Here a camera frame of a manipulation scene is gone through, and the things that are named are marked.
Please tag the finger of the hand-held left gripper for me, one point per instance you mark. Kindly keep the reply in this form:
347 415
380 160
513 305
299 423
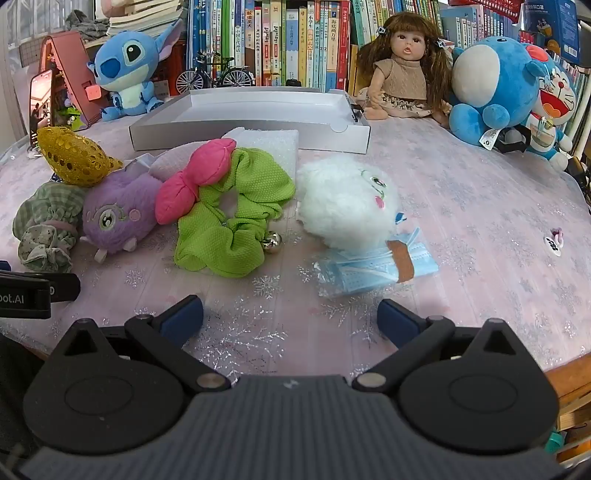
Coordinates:
64 288

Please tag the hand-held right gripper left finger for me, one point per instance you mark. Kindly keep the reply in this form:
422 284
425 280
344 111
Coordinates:
182 318

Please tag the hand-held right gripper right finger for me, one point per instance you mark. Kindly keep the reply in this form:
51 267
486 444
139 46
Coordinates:
399 321

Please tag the blue face mask pack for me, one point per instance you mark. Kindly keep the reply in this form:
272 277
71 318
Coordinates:
364 272

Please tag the green checked cloth scrunchie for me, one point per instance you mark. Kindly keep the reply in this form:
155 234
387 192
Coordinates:
46 217

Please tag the green scrunchie with bell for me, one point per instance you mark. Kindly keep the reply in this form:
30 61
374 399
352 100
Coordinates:
217 244

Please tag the pink plush bow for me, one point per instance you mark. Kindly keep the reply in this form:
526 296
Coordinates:
184 189

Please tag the gold sequin plush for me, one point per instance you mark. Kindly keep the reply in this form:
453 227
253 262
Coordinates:
74 157

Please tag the white fluffy plush toy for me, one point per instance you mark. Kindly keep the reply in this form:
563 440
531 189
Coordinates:
337 203

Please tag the pale blue paper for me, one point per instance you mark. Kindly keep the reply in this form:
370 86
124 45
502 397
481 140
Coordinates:
138 162

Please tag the pale pink plush toy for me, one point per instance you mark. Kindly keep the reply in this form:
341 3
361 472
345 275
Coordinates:
173 161

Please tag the white shallow cardboard box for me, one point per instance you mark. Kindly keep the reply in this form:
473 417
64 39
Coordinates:
240 108

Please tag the pink snowflake tablecloth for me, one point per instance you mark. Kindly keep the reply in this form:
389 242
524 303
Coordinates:
461 286

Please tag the small hair clip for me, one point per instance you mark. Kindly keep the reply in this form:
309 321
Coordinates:
551 243

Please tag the white foam sheet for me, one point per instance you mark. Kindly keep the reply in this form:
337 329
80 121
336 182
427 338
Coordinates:
272 143

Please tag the pink wooden model house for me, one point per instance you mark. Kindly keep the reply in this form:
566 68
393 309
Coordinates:
69 60

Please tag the blue big-eared plush toy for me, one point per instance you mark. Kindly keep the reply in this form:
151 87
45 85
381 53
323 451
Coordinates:
124 60

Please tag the black model bicycle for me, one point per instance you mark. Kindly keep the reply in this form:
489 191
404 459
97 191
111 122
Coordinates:
235 78

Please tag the brown-haired doll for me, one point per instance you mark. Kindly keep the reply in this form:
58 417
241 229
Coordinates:
406 74

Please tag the grey cloth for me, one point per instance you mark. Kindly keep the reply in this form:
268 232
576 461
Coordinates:
87 25

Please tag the round blue plush toy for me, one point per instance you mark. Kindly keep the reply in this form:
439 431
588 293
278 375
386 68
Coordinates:
508 78

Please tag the blue cat plush toy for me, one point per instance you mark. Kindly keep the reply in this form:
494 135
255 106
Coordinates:
554 101

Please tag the stack of flat books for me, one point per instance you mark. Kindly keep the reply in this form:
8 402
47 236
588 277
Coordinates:
143 18

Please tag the row of upright books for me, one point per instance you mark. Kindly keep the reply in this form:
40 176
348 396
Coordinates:
277 41

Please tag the red plastic basket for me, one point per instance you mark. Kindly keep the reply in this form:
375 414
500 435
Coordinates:
498 7

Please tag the blue printed carton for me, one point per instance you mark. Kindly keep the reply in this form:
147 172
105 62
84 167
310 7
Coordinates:
554 27

